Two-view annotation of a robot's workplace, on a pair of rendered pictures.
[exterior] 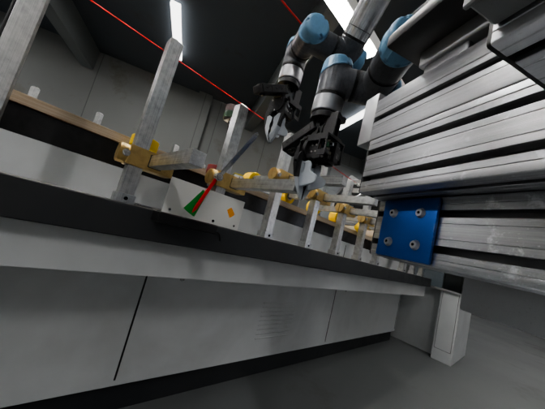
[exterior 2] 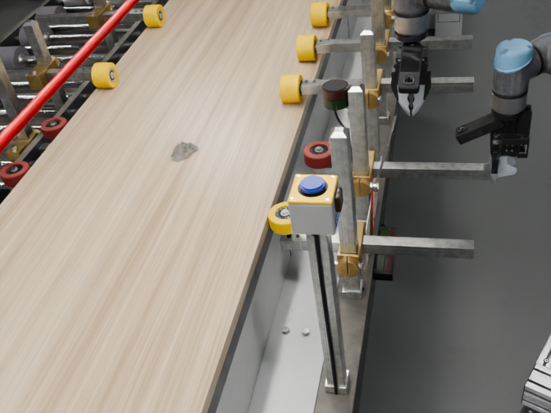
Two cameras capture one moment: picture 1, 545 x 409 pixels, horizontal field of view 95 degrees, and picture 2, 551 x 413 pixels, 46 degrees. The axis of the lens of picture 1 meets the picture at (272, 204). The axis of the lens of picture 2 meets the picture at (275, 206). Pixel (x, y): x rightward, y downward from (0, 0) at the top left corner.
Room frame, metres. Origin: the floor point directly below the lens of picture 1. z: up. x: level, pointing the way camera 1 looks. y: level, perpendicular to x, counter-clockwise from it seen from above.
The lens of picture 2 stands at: (-0.21, 1.00, 1.84)
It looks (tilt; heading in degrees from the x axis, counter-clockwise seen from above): 39 degrees down; 331
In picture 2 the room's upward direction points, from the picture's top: 10 degrees counter-clockwise
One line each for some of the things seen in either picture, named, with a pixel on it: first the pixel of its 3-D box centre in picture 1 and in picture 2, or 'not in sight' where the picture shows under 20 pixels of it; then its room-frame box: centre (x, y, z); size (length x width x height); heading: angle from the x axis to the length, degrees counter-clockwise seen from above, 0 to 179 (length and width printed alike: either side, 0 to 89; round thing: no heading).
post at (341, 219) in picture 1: (340, 222); (387, 37); (1.31, -0.37, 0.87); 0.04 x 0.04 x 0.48; 42
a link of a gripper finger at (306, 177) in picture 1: (306, 179); (503, 170); (0.57, -0.06, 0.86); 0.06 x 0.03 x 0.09; 42
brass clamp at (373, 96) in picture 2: (283, 178); (371, 88); (0.99, -0.02, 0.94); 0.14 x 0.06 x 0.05; 132
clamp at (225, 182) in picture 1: (225, 182); (362, 173); (0.82, 0.17, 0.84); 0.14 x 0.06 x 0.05; 132
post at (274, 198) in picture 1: (276, 190); (371, 110); (0.97, 0.00, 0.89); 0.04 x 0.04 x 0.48; 42
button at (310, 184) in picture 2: not in sight; (312, 186); (0.46, 0.56, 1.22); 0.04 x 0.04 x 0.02
